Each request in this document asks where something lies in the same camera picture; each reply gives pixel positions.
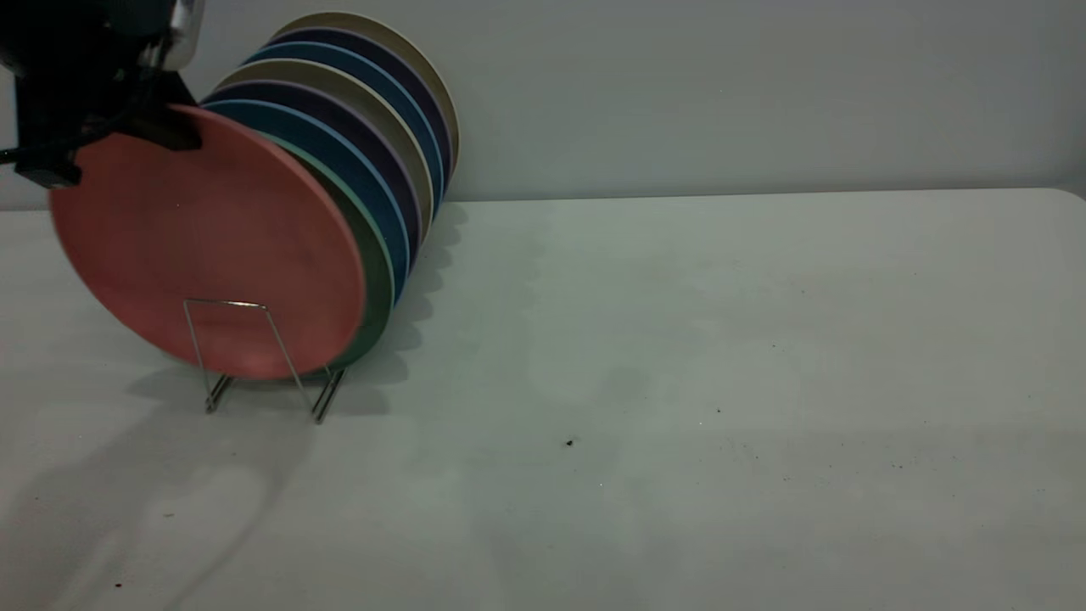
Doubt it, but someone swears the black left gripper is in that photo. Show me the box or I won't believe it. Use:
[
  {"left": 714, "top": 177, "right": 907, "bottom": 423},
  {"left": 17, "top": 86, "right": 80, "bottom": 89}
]
[{"left": 0, "top": 0, "right": 204, "bottom": 190}]

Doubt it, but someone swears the pink round plate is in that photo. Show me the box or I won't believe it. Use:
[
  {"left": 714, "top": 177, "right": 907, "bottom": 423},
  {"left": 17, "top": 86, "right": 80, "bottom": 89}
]
[{"left": 48, "top": 104, "right": 367, "bottom": 381}]

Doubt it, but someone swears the blue round plate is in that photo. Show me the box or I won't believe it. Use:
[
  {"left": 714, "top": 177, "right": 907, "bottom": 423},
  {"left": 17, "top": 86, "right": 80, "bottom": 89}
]
[
  {"left": 204, "top": 99, "right": 413, "bottom": 303},
  {"left": 242, "top": 41, "right": 445, "bottom": 213}
]

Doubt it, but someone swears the dark purple round plate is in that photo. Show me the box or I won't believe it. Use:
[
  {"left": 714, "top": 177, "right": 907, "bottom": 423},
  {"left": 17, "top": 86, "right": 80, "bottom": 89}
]
[
  {"left": 266, "top": 26, "right": 454, "bottom": 189},
  {"left": 222, "top": 80, "right": 423, "bottom": 257}
]

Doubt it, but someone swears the beige round plate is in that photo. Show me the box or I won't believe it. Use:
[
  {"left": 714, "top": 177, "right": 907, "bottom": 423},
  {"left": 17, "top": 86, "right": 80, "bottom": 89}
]
[
  {"left": 271, "top": 11, "right": 461, "bottom": 183},
  {"left": 212, "top": 59, "right": 436, "bottom": 240}
]

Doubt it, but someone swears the green round plate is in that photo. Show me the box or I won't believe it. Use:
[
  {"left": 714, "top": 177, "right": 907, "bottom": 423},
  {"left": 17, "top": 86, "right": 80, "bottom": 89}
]
[{"left": 255, "top": 132, "right": 396, "bottom": 371}]

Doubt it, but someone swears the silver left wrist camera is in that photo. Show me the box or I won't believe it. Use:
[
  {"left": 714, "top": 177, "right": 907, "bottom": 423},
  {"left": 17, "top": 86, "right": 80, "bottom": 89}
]
[{"left": 158, "top": 0, "right": 207, "bottom": 74}]

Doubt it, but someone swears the metal wire plate rack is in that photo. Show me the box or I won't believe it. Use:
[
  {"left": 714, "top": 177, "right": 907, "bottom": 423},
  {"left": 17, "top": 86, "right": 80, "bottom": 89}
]
[{"left": 182, "top": 298, "right": 347, "bottom": 425}]

